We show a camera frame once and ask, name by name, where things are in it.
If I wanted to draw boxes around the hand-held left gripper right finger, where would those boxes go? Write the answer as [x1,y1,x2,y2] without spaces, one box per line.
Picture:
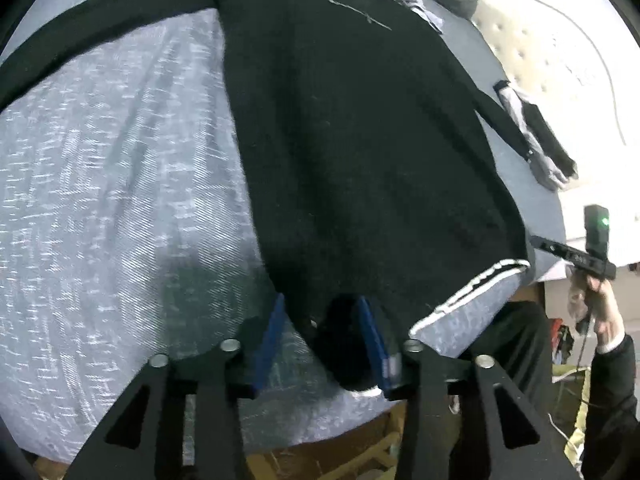
[356,296,581,480]

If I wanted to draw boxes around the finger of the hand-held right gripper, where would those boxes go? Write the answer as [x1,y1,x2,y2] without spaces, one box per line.
[529,234,577,263]

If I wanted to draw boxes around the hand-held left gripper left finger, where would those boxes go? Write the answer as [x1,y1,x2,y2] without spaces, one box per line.
[62,292,287,480]

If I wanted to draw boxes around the white and black clothes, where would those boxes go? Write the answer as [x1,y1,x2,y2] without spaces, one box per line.
[492,80,580,192]

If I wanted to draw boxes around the black sweater with white trim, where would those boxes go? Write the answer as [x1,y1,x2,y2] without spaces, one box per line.
[0,0,537,394]

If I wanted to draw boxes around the person's right forearm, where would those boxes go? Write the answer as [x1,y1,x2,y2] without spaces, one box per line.
[580,332,640,480]

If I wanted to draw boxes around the person's right hand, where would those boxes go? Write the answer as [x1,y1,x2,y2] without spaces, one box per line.
[566,271,627,354]

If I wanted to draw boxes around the red and black object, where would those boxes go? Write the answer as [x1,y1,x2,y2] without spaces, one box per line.
[550,319,577,367]

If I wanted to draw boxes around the person's black trousers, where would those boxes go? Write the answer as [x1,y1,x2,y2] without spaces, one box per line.
[450,300,557,480]

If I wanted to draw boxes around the cream tufted headboard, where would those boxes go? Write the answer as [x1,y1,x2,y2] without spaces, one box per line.
[470,0,640,272]

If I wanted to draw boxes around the bed with blue-grey sheet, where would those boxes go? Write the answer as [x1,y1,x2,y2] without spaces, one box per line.
[0,0,569,467]

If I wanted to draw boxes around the black cable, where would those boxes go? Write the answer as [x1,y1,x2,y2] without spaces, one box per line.
[572,317,593,401]

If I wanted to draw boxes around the wooden bed frame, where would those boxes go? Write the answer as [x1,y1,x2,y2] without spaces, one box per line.
[240,400,407,480]

